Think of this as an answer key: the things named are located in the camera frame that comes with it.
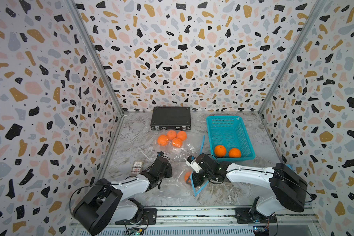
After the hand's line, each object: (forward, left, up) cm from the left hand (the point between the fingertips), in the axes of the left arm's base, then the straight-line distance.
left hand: (172, 168), depth 90 cm
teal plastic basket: (+22, -40, -1) cm, 45 cm away
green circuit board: (-31, +16, -1) cm, 35 cm away
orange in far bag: (+16, +6, +6) cm, 19 cm away
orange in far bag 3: (+22, -6, +4) cm, 23 cm away
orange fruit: (+8, -30, +5) cm, 32 cm away
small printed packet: (+1, +21, 0) cm, 21 cm away
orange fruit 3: (-10, -9, +12) cm, 18 cm away
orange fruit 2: (+6, -38, +6) cm, 39 cm away
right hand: (-9, -11, +4) cm, 14 cm away
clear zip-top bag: (+16, -14, 0) cm, 21 cm away
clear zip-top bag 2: (-12, -5, +6) cm, 14 cm away
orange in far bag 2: (+22, +1, +4) cm, 23 cm away
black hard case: (+37, +2, +4) cm, 38 cm away
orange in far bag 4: (+14, -3, +5) cm, 16 cm away
